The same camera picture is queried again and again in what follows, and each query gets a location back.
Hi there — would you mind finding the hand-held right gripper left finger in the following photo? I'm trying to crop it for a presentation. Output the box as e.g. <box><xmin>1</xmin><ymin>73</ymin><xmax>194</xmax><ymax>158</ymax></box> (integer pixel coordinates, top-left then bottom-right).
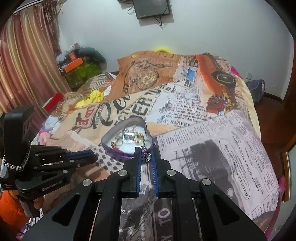
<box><xmin>22</xmin><ymin>146</ymin><xmax>142</xmax><ymax>241</ymax></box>

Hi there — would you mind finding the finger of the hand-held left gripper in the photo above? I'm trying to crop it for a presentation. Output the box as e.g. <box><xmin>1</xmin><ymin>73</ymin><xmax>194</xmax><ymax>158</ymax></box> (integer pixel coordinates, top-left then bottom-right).
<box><xmin>31</xmin><ymin>146</ymin><xmax>95</xmax><ymax>164</ymax></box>
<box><xmin>35</xmin><ymin>154</ymin><xmax>99</xmax><ymax>180</ymax></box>

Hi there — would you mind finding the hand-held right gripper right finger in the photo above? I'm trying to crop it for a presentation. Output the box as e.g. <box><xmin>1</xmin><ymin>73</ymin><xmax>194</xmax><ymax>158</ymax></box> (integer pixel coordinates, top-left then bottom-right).
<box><xmin>151</xmin><ymin>147</ymin><xmax>270</xmax><ymax>241</ymax></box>

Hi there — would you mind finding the tangle of gold jewelry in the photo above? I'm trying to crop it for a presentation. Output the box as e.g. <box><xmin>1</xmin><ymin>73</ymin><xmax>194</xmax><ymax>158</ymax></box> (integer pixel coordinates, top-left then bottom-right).
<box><xmin>111</xmin><ymin>124</ymin><xmax>149</xmax><ymax>149</ymax></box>

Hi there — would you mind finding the purple heart-shaped tin box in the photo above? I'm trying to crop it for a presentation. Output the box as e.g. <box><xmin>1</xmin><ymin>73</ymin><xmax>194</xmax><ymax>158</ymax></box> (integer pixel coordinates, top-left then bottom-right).
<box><xmin>101</xmin><ymin>118</ymin><xmax>155</xmax><ymax>161</ymax></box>

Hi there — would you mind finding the red string bracelet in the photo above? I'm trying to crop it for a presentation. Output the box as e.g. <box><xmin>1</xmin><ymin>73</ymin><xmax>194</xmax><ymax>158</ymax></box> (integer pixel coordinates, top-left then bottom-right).
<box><xmin>125</xmin><ymin>119</ymin><xmax>145</xmax><ymax>127</ymax></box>

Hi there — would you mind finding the person's left forearm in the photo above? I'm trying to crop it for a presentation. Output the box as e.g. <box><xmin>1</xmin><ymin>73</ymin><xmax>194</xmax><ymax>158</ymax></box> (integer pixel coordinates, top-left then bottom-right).
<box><xmin>0</xmin><ymin>190</ymin><xmax>28</xmax><ymax>235</ymax></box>

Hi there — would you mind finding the red box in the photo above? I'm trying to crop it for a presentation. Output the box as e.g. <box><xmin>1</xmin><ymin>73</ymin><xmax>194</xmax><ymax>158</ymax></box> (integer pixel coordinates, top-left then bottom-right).
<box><xmin>42</xmin><ymin>92</ymin><xmax>64</xmax><ymax>114</ymax></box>

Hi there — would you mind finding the yellow cloth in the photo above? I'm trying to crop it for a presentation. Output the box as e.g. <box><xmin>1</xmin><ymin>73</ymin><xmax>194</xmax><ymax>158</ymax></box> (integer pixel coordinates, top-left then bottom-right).
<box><xmin>75</xmin><ymin>89</ymin><xmax>103</xmax><ymax>108</ymax></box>

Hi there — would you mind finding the newspaper print blanket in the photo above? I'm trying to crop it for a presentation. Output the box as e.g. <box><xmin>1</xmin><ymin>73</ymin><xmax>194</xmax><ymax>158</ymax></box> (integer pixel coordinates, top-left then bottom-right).
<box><xmin>30</xmin><ymin>52</ymin><xmax>281</xmax><ymax>241</ymax></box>

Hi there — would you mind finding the striped brown curtain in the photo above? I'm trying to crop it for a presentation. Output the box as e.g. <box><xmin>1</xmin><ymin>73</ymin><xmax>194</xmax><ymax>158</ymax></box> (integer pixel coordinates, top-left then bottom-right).
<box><xmin>0</xmin><ymin>5</ymin><xmax>73</xmax><ymax>116</ymax></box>

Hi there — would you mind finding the flat orange box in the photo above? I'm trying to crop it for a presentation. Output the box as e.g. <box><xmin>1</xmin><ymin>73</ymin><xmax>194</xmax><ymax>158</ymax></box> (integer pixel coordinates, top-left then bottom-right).
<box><xmin>64</xmin><ymin>58</ymin><xmax>84</xmax><ymax>73</ymax></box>

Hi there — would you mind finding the dark green plush cloth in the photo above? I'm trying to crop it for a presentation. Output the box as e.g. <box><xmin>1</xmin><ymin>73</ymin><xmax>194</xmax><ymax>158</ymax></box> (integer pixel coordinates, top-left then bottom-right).
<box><xmin>77</xmin><ymin>47</ymin><xmax>107</xmax><ymax>70</ymax></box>

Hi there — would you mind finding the yellow plastic hoop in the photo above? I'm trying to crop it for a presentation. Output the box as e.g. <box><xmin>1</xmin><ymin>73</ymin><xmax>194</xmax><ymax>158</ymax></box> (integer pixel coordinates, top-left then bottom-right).
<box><xmin>154</xmin><ymin>46</ymin><xmax>174</xmax><ymax>54</ymax></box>

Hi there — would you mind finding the dark backpack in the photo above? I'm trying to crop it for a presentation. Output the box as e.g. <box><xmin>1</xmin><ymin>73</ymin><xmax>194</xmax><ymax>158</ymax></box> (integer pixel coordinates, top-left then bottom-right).
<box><xmin>245</xmin><ymin>79</ymin><xmax>265</xmax><ymax>104</ymax></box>

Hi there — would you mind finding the black white braided cord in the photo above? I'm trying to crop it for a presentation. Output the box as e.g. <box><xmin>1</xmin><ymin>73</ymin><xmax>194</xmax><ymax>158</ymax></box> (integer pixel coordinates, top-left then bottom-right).
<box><xmin>3</xmin><ymin>140</ymin><xmax>32</xmax><ymax>172</ymax></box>

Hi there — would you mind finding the small black wall monitor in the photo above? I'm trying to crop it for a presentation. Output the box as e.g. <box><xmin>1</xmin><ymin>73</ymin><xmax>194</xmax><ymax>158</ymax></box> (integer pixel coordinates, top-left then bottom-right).
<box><xmin>132</xmin><ymin>0</ymin><xmax>172</xmax><ymax>20</ymax></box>

